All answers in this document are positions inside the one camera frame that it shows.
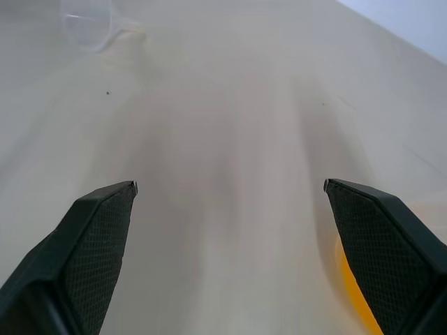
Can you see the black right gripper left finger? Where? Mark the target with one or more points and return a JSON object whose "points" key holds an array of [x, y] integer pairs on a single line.
{"points": [[75, 258]]}

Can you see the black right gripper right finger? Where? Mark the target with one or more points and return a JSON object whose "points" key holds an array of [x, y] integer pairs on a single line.
{"points": [[384, 258]]}

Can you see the orange round object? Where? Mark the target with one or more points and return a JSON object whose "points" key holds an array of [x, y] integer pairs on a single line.
{"points": [[352, 296]]}

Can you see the clear plastic cup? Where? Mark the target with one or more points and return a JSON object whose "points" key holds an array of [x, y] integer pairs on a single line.
{"points": [[91, 25]]}

